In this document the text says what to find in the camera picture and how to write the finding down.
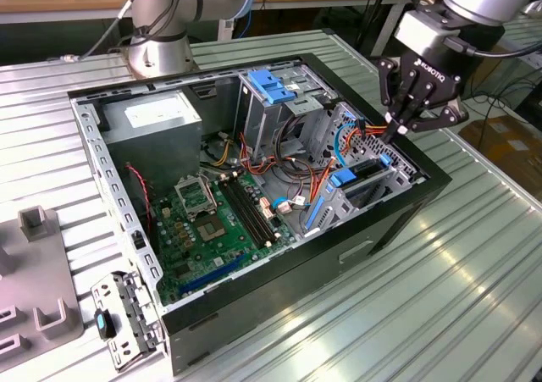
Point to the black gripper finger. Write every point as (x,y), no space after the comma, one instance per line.
(444,118)
(386,85)

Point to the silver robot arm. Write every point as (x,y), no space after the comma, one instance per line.
(156,26)

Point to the silver disk bay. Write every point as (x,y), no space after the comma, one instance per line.
(398,178)

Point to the large flat cardboard box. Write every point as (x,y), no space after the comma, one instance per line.
(508,149)

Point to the metal slat side table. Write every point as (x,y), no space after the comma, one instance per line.
(523,28)

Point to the blue drive bay latch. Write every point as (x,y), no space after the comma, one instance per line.
(267,83)

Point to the silver optical drive bay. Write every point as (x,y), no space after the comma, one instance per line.
(258,123)

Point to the black RAM slot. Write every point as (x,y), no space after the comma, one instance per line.
(256,211)
(239,211)
(251,211)
(245,211)

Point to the black open PC case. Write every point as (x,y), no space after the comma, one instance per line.
(275,297)

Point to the grey power supply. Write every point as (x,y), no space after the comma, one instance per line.
(148,153)

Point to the green motherboard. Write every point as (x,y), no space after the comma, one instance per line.
(211,267)

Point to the blue expansion slot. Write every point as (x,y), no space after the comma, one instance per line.
(211,275)

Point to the black case fan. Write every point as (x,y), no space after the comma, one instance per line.
(137,204)

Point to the grey parts rack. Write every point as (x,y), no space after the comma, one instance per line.
(38,272)

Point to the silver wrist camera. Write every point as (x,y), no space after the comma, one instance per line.
(417,28)

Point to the silver hinged slot bracket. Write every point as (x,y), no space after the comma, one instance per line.
(111,282)

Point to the black blue bracket latch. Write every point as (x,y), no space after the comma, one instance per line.
(101,323)

